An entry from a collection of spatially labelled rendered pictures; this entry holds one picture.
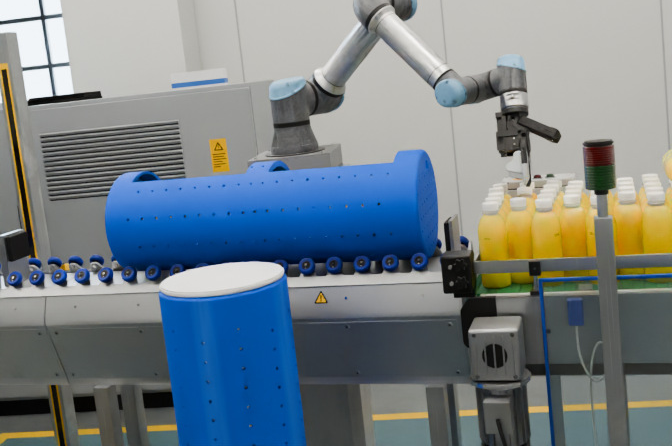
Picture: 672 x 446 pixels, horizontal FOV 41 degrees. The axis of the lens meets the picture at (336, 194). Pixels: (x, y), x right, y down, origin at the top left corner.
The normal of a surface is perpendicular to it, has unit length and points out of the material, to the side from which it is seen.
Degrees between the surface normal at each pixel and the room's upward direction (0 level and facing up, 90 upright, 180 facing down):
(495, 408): 90
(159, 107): 90
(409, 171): 45
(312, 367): 108
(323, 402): 90
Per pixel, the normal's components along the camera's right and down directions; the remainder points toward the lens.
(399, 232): -0.23, 0.47
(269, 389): 0.60, 0.04
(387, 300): -0.30, -0.18
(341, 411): -0.14, 0.15
